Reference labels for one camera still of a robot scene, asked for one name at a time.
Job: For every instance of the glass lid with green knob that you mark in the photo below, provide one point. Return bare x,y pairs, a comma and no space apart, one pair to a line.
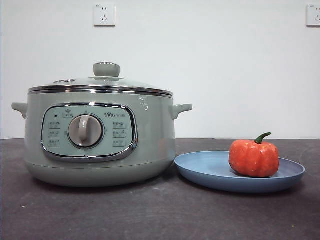
106,70

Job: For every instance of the orange toy pumpkin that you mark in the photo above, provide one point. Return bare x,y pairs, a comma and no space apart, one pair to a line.
253,157

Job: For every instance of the pale green electric steamer pot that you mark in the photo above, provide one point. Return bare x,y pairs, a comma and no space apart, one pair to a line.
155,140

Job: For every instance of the blue plate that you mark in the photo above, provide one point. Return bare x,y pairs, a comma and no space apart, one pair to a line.
202,170

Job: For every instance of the white wall socket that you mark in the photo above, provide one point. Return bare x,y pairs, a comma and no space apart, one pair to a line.
313,15
105,15

